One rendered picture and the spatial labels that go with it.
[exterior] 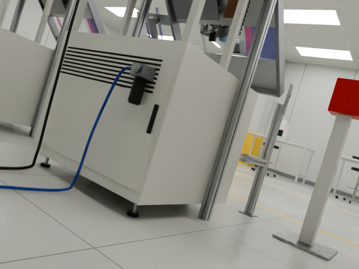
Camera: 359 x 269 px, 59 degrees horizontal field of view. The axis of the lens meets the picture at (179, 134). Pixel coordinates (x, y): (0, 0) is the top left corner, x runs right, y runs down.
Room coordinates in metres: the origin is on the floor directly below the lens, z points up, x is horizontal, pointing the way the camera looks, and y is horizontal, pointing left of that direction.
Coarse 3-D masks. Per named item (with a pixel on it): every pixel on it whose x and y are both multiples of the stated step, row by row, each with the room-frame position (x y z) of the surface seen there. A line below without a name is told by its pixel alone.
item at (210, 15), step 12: (180, 0) 1.82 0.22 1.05; (192, 0) 1.77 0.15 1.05; (216, 0) 1.68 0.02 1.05; (252, 0) 1.60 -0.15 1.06; (180, 12) 1.88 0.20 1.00; (204, 12) 1.77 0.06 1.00; (216, 12) 1.73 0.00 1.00; (252, 12) 1.64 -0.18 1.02; (216, 24) 1.82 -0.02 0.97; (228, 24) 1.77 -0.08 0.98; (252, 24) 1.68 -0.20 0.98
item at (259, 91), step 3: (252, 87) 1.92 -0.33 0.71; (255, 90) 1.88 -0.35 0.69; (258, 90) 1.87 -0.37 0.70; (261, 90) 1.87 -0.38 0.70; (264, 90) 1.86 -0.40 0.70; (267, 90) 1.85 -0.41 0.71; (270, 90) 1.85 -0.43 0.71; (261, 93) 1.85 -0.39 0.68; (264, 93) 1.84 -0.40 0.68; (267, 93) 1.83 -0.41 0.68; (270, 93) 1.82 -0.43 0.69; (273, 93) 1.82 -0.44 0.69; (276, 93) 1.81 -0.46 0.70; (273, 96) 1.81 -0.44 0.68; (276, 96) 1.80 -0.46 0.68
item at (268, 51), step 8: (240, 32) 1.76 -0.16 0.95; (248, 32) 1.73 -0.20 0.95; (272, 32) 1.65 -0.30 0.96; (240, 40) 1.79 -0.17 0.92; (248, 40) 1.76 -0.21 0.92; (264, 40) 1.70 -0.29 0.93; (272, 40) 1.67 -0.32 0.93; (240, 48) 1.82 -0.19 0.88; (248, 48) 1.79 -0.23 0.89; (264, 48) 1.73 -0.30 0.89; (272, 48) 1.70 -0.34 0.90; (264, 56) 1.76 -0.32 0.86; (272, 56) 1.73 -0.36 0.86
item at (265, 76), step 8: (208, 56) 1.99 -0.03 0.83; (216, 56) 1.95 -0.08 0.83; (232, 56) 1.88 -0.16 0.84; (240, 56) 1.85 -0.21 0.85; (232, 64) 1.91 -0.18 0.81; (240, 64) 1.87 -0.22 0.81; (264, 64) 1.77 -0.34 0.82; (272, 64) 1.74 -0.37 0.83; (232, 72) 1.94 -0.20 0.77; (240, 72) 1.91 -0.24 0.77; (256, 72) 1.84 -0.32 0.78; (264, 72) 1.80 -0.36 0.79; (272, 72) 1.77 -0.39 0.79; (256, 80) 1.87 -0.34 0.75; (264, 80) 1.84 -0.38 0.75; (272, 80) 1.80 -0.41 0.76; (264, 88) 1.87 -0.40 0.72; (272, 88) 1.83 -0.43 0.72
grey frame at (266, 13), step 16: (144, 0) 1.80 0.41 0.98; (272, 0) 1.35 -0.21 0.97; (144, 16) 1.81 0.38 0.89; (256, 32) 1.37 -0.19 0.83; (256, 48) 1.35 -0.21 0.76; (256, 64) 1.38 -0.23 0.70; (240, 80) 1.37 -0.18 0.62; (240, 96) 1.36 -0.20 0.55; (240, 112) 1.37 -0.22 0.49; (272, 128) 1.77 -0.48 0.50; (224, 144) 1.37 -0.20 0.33; (272, 144) 1.77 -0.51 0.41; (224, 160) 1.36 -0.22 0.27; (256, 176) 1.77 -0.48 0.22; (208, 192) 1.37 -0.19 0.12; (256, 192) 1.76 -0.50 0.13; (208, 208) 1.35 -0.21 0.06
